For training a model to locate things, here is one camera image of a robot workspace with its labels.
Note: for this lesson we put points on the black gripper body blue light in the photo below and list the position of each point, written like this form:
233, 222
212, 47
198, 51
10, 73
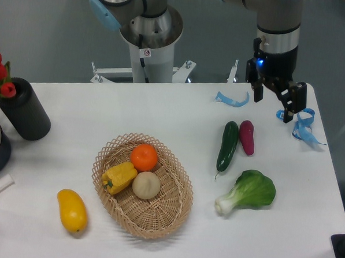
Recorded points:
272, 67

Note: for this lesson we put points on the yellow bell pepper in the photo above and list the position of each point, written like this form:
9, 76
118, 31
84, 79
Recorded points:
118, 177

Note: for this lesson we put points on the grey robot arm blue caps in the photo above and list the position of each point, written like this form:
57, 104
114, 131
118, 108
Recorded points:
278, 21

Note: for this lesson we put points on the woven wicker basket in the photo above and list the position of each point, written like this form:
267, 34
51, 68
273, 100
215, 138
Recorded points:
154, 218

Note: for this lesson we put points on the small blue tape roll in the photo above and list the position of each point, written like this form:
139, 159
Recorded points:
280, 114

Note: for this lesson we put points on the blue tangled tape strip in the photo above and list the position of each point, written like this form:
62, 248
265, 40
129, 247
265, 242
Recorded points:
302, 128

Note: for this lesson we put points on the blue curved tape strip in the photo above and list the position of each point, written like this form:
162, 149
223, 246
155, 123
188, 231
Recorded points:
231, 102

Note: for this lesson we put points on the purple sweet potato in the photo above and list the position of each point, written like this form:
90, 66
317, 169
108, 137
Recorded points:
246, 136

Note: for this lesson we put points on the green cucumber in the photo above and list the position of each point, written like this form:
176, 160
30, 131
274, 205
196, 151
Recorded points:
230, 139

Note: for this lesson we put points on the green bok choy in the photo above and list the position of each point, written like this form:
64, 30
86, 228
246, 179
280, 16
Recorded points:
252, 189

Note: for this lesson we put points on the orange fruit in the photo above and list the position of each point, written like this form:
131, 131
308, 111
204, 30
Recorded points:
144, 157

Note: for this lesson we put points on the beige round onion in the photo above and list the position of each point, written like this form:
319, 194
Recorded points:
146, 185

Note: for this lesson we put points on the black device right corner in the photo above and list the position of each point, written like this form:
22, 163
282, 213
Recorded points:
338, 244

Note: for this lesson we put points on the yellow mango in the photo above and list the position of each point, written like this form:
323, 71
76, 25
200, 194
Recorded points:
73, 213

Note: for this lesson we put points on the black ribbed vase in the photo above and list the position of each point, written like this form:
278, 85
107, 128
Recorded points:
26, 112

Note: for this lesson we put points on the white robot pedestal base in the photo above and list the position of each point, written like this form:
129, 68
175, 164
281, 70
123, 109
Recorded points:
151, 44

